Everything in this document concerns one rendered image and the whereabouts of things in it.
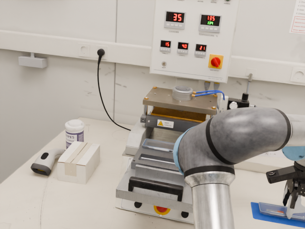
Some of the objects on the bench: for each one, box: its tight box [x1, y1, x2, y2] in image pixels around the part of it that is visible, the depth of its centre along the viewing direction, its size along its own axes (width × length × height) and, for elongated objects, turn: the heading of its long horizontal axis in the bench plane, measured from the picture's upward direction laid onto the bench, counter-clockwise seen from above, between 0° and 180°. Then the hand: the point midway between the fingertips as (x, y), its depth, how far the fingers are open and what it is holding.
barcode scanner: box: [30, 148, 66, 176], centre depth 133 cm, size 20×8×8 cm, turn 158°
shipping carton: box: [57, 141, 100, 184], centre depth 130 cm, size 19×13×9 cm
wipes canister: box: [65, 119, 84, 150], centre depth 145 cm, size 9×9×15 cm
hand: (285, 209), depth 113 cm, fingers open, 6 cm apart
